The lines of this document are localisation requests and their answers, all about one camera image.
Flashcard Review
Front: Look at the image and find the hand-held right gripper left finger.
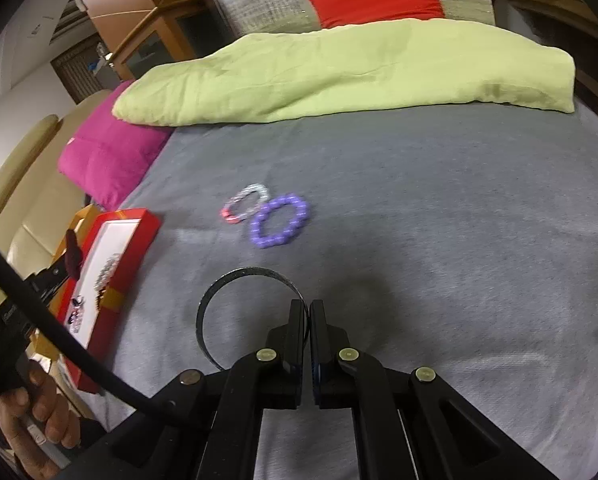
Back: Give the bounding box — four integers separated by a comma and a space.
64, 299, 310, 480

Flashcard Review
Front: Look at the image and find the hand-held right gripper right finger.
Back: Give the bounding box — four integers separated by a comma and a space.
310, 299, 560, 480

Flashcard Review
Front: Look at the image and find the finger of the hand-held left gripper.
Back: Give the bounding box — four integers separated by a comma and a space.
26, 260, 76, 302

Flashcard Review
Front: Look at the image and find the red bead bracelet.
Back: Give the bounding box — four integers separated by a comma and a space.
66, 305, 104, 336

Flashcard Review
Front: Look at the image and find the white bead bracelet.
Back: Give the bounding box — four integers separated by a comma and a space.
91, 256, 120, 291

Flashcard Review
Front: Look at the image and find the black bangle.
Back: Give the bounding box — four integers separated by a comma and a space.
195, 266, 311, 372

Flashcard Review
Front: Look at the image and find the red jewelry box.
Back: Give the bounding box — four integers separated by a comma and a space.
54, 207, 162, 396

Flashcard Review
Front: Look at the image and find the person's left hand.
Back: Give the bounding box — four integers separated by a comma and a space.
0, 360, 82, 480

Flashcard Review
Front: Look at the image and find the orange box lid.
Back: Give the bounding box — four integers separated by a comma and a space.
29, 204, 102, 376

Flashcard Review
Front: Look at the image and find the beige sofa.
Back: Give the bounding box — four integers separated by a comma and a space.
0, 89, 120, 281

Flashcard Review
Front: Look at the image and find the magenta pillow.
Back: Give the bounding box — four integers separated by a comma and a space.
57, 80, 175, 211

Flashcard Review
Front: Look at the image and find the grey bed sheet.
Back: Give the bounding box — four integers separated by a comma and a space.
79, 100, 598, 480

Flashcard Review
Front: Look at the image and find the brown slatted window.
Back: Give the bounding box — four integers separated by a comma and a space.
51, 42, 104, 106

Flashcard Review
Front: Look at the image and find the green blanket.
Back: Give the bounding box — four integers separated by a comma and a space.
113, 17, 577, 127

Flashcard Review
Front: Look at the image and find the silver foil headboard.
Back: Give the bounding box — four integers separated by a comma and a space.
194, 0, 497, 46

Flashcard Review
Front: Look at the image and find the black cable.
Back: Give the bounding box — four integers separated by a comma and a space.
0, 230, 155, 411

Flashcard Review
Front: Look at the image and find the purple bead bracelet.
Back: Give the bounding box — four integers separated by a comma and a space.
249, 193, 311, 251

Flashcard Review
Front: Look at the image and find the pink clear bead bracelet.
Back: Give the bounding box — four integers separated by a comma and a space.
221, 183, 271, 226

